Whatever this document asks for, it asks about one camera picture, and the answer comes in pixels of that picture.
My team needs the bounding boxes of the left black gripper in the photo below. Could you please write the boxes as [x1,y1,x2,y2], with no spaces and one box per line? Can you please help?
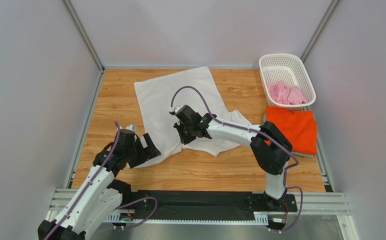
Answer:
[125,132,161,168]

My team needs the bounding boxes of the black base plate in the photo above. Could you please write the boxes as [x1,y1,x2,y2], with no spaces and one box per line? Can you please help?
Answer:
[123,190,298,221]

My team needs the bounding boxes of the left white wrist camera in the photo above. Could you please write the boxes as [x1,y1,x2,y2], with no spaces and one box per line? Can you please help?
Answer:
[125,124,137,132]

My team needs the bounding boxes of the right corner aluminium post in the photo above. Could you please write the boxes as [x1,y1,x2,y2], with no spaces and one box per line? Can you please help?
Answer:
[301,0,342,64]

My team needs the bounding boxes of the pink t shirt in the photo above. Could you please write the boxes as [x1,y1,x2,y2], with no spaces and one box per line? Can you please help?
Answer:
[267,81,308,105]

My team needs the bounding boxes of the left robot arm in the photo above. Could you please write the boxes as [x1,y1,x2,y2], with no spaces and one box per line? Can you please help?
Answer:
[38,125,161,240]

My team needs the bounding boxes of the white t shirt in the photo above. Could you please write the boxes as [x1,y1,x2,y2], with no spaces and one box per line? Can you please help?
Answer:
[133,66,253,166]

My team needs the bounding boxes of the left corner aluminium post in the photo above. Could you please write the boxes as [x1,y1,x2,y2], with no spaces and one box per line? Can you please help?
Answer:
[61,0,105,74]

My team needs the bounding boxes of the white plastic laundry basket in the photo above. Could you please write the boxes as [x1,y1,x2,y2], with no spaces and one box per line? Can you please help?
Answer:
[258,53,316,111]

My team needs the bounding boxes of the corner aluminium post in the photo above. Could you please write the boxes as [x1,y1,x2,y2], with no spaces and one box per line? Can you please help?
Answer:
[61,0,105,74]
[301,0,342,64]

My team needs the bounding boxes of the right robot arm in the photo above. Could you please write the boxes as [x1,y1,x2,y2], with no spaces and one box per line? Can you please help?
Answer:
[169,105,293,200]

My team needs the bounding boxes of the aluminium frame rail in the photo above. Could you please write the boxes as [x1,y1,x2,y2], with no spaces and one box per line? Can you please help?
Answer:
[46,187,351,227]

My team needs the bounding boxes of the folded orange t shirt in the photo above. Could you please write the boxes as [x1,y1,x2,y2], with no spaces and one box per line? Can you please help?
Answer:
[265,106,318,155]

